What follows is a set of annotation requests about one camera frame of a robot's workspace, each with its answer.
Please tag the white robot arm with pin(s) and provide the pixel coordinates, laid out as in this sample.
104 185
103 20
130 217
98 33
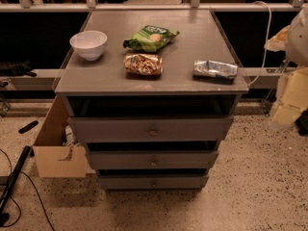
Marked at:
296 47

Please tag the silver blue snack bag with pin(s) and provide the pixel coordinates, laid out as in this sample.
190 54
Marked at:
214 69

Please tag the small black object on floor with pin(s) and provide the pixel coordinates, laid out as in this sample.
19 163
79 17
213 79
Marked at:
28 127

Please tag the black bar on floor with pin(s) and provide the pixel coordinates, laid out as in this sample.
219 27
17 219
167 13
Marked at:
9 184

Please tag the cardboard box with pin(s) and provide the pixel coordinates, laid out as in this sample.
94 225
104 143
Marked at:
55 156

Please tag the white bowl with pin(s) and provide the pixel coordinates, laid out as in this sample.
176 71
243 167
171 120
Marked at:
89 45

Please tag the grey drawer cabinet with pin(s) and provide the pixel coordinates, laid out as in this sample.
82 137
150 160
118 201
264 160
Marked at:
104 89

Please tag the grey top drawer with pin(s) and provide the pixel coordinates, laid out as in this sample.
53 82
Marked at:
135 129

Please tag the black object on rail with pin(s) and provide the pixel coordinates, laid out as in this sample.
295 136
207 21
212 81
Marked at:
16 69

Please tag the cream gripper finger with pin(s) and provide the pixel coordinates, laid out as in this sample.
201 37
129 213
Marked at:
277 42
291 98

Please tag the green chip bag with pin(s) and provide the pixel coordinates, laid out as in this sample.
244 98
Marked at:
150 39

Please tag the brown snack bag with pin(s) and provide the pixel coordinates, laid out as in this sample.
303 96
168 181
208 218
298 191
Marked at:
143 64

